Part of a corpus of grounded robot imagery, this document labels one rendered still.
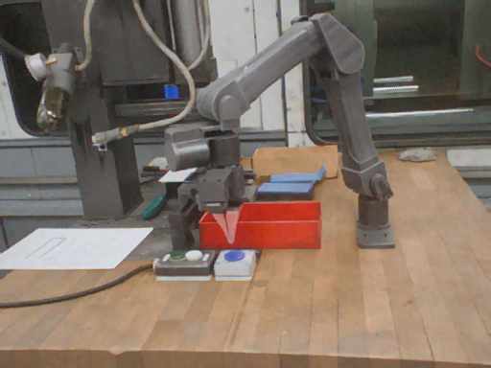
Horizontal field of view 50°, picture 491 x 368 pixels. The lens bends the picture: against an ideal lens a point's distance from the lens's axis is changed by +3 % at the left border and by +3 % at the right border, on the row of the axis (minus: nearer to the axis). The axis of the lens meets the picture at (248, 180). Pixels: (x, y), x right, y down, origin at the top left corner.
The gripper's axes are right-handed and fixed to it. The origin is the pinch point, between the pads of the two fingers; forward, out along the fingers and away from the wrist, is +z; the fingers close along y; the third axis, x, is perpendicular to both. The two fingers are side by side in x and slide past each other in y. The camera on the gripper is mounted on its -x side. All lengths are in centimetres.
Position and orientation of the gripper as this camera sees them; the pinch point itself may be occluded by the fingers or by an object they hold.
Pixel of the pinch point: (231, 238)
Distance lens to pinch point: 96.1
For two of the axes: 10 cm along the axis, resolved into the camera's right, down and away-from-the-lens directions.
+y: 9.8, -0.2, -1.8
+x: 1.7, -2.9, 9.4
